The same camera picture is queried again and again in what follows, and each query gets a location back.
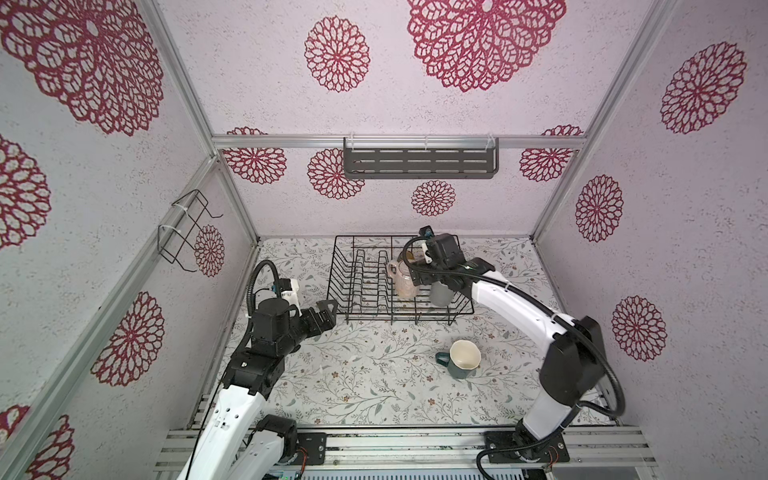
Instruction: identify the grey cream cup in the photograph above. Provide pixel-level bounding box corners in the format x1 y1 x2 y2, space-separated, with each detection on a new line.
429 282 454 308

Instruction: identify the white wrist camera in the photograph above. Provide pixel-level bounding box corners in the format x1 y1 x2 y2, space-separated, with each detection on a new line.
274 278 301 311
419 225 435 265

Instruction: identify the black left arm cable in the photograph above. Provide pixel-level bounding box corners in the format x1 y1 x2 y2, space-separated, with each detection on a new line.
185 259 283 469

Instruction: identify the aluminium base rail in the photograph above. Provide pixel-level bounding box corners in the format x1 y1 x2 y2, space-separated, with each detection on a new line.
155 424 658 472

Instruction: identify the dark grey wall shelf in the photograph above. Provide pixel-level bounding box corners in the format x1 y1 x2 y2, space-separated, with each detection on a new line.
342 137 499 180

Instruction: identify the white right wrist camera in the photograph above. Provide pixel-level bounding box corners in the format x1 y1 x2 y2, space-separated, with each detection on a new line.
419 225 435 265

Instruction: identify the black wire wall basket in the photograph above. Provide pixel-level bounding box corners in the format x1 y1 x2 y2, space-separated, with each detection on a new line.
155 189 223 273

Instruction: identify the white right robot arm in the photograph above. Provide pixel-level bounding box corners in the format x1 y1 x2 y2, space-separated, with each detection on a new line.
403 226 626 464

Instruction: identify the black wire dish rack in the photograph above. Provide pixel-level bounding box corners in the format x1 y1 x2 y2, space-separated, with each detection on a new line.
327 235 475 325

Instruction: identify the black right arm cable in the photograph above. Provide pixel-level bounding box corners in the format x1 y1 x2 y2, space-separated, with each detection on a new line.
400 235 626 480

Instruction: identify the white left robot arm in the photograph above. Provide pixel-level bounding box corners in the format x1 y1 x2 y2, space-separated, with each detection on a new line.
179 298 338 479

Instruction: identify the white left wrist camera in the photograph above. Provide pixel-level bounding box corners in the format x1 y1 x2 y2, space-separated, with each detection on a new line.
274 278 301 311

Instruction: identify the pink mug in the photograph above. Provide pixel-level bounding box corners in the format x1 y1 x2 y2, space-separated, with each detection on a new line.
386 260 419 300

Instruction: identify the dark green mug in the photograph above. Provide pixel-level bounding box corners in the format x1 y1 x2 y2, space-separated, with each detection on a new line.
435 340 482 379

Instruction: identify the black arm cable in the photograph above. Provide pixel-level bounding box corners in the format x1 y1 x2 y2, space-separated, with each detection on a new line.
185 259 283 469
400 235 626 480

